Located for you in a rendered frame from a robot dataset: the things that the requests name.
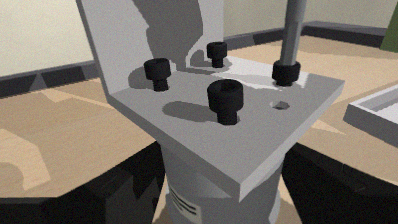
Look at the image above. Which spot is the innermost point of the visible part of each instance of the black screw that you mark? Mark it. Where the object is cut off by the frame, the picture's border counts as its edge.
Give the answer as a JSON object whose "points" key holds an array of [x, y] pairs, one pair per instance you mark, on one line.
{"points": [[285, 75], [158, 70], [217, 51], [225, 98]]}

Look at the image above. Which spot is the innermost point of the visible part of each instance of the white shallow rectangular tray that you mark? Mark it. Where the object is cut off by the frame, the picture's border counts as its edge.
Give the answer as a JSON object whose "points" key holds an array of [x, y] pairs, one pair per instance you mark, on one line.
{"points": [[381, 117]]}

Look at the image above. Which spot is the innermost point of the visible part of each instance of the red screwdriver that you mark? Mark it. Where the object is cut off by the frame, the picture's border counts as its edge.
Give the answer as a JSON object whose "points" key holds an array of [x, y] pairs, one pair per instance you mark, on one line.
{"points": [[294, 17]]}

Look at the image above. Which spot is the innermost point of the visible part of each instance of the grey metal bracket with holes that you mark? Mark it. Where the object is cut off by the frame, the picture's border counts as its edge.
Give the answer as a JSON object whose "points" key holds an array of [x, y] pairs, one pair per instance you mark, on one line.
{"points": [[124, 34]]}

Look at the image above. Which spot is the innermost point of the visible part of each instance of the grey rectangular table frame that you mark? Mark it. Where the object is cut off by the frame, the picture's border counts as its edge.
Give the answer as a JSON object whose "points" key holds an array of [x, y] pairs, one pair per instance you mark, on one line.
{"points": [[59, 75]]}

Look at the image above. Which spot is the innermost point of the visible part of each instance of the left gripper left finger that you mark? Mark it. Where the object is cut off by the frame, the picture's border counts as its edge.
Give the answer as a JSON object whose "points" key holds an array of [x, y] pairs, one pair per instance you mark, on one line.
{"points": [[125, 194]]}

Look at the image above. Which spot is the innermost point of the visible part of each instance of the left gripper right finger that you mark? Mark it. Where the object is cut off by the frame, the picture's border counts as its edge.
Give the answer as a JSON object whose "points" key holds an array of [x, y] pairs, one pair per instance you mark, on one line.
{"points": [[326, 191]]}

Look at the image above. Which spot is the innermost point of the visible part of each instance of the grey cylinder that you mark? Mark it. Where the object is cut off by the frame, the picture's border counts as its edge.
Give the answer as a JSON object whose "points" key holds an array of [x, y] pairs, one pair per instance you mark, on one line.
{"points": [[193, 199]]}

